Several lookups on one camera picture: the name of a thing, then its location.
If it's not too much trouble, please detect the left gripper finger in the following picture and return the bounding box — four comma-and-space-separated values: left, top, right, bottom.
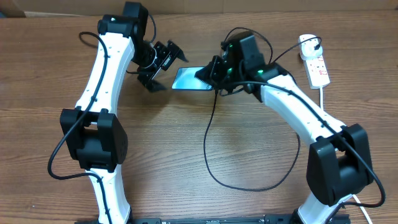
137, 73, 166, 92
167, 40, 188, 62

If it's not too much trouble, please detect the blue-screen Samsung smartphone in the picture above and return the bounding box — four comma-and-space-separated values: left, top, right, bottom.
172, 67, 213, 91

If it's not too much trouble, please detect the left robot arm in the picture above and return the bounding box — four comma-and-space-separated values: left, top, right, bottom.
60, 2, 186, 223

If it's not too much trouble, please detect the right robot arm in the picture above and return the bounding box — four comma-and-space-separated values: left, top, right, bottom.
195, 30, 378, 223

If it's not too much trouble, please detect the white charger plug adapter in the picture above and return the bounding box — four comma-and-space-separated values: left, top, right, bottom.
298, 34, 323, 60

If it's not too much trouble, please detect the white power strip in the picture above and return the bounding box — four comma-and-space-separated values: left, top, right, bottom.
303, 56, 330, 89

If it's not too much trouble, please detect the black USB charging cable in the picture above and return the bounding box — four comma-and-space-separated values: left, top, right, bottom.
203, 27, 323, 192

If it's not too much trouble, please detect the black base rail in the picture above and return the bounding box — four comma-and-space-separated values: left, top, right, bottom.
74, 213, 352, 224

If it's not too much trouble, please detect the white power strip cord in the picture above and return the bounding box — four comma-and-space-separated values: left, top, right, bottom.
318, 86, 374, 224

